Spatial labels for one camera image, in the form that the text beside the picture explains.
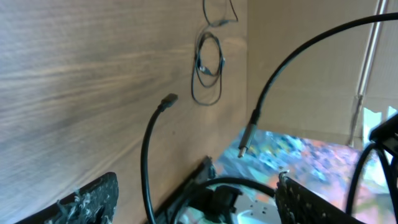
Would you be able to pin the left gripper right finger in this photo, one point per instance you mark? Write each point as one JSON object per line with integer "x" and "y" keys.
{"x": 298, "y": 205}

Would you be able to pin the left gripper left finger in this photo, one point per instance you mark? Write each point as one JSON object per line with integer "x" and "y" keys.
{"x": 94, "y": 203}

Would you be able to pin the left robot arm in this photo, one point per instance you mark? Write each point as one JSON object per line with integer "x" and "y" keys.
{"x": 379, "y": 136}

